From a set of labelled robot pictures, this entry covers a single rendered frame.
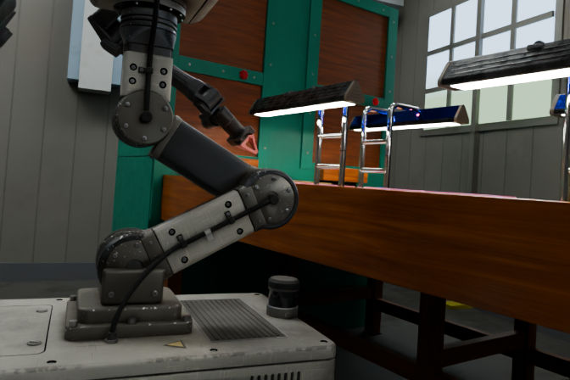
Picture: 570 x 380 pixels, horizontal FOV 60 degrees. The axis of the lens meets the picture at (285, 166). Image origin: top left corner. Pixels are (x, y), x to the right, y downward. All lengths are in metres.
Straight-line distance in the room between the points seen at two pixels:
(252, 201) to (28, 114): 2.85
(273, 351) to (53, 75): 3.08
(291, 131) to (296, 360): 1.62
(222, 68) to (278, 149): 0.47
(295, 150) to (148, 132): 1.54
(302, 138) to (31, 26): 2.13
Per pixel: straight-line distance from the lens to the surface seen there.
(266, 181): 1.02
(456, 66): 1.36
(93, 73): 3.58
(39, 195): 3.71
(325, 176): 2.46
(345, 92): 1.61
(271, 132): 2.35
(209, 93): 1.65
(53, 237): 3.73
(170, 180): 2.03
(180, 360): 0.87
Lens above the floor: 0.77
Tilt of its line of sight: 2 degrees up
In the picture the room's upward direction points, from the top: 4 degrees clockwise
